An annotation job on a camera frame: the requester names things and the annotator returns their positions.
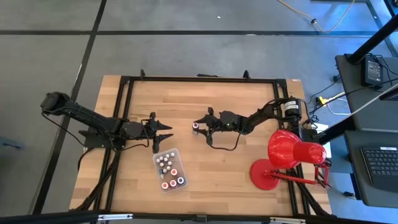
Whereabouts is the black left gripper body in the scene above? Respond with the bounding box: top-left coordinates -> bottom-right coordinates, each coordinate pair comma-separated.
121,120 -> 154,140

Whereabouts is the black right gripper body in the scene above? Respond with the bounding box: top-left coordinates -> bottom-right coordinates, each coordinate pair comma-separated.
214,111 -> 243,132

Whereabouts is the clear plastic container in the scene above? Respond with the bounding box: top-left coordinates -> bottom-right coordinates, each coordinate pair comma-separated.
152,147 -> 188,194

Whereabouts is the red desk lamp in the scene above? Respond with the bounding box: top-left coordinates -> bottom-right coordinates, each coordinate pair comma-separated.
249,129 -> 331,191

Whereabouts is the dark grey side desk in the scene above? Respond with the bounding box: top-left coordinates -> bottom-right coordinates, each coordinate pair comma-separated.
335,54 -> 398,131
343,129 -> 398,208

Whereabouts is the black power adapter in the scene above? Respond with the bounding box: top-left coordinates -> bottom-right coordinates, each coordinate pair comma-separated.
360,55 -> 384,91

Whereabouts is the black laptop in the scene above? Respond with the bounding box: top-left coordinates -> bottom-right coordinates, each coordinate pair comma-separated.
360,146 -> 398,193

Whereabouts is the black flat device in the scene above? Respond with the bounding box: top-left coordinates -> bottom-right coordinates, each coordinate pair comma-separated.
378,86 -> 398,101

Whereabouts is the black pole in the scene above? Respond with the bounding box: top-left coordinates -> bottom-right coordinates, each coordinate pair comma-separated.
346,14 -> 398,65

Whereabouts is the black aluminium table frame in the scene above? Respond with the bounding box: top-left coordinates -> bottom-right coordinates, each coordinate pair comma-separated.
0,68 -> 398,224

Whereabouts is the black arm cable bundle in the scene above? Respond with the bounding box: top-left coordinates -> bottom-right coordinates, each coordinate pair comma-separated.
74,148 -> 123,212

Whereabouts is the silver frame bracket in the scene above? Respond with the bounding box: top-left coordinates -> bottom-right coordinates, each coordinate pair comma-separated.
269,217 -> 307,224
97,213 -> 134,222

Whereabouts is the yellow floor cable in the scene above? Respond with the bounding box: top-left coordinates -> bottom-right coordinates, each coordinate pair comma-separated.
277,0 -> 357,34

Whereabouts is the white cable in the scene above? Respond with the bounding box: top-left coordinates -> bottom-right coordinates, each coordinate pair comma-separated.
326,83 -> 398,116

